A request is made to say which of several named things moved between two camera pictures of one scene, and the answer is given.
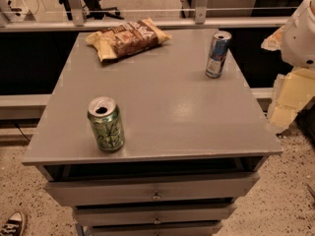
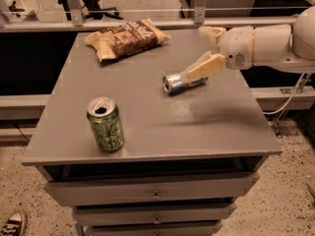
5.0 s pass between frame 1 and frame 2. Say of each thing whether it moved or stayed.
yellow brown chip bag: stayed
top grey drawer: stayed
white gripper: moved
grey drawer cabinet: stayed
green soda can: stayed
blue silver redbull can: moved
